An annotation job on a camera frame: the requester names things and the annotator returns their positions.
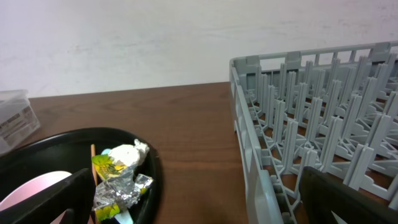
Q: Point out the pink cup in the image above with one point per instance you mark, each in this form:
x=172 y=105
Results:
x=31 y=186

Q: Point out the crumpled white tissue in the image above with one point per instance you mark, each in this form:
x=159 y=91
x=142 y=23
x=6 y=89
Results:
x=142 y=148

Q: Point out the clear plastic bin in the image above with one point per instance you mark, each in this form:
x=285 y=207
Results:
x=18 y=120

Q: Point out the wooden chopstick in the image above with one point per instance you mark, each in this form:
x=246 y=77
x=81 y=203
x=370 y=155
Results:
x=93 y=153

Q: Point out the green yellow wrapper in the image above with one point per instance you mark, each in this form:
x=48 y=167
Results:
x=106 y=168

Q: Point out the light blue plastic spoon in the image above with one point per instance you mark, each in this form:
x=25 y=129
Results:
x=124 y=216

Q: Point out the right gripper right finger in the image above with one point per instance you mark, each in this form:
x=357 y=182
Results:
x=322 y=197

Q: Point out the crumpled foil wrapper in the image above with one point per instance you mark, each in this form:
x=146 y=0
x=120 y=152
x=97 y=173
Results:
x=118 y=194

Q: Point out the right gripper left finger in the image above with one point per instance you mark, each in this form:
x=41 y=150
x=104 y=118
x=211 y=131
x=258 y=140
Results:
x=72 y=196

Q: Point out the round black serving tray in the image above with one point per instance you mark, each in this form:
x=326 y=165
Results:
x=71 y=152

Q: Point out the grey dishwasher rack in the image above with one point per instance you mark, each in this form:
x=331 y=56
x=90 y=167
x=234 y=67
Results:
x=333 y=109

